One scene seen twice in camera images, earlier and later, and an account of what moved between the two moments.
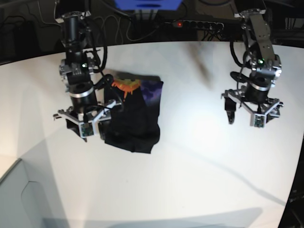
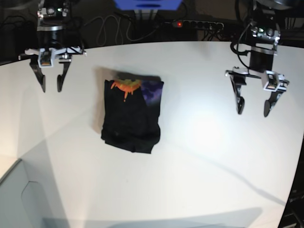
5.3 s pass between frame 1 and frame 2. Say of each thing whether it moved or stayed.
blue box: stayed
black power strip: stayed
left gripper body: moved
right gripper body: moved
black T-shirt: stayed
